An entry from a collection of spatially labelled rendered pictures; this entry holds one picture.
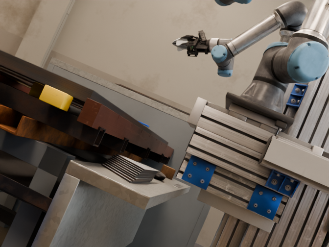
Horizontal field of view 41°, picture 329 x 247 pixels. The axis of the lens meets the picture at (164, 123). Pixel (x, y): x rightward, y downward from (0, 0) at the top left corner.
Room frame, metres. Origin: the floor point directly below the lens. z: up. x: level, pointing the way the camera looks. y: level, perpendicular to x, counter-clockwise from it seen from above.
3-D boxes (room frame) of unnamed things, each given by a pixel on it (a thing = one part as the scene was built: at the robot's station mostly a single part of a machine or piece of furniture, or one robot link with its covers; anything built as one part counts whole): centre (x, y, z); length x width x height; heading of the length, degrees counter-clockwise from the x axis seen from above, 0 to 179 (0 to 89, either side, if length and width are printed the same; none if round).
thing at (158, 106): (2.97, 0.14, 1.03); 1.30 x 0.60 x 0.04; 80
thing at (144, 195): (1.61, -0.05, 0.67); 1.30 x 0.20 x 0.03; 170
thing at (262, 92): (1.44, -0.27, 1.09); 0.15 x 0.15 x 0.10
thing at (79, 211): (1.63, 0.03, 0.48); 1.30 x 0.04 x 0.35; 170
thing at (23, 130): (1.86, 0.21, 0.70); 1.66 x 0.08 x 0.05; 170
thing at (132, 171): (1.27, 0.04, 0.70); 0.39 x 0.12 x 0.04; 170
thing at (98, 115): (1.83, 0.04, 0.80); 1.62 x 0.04 x 0.06; 170
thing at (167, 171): (2.11, -0.11, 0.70); 0.10 x 0.06 x 0.05; 2
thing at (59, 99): (1.06, 0.26, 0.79); 0.06 x 0.05 x 0.04; 80
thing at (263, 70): (1.44, -0.27, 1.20); 0.13 x 0.12 x 0.14; 16
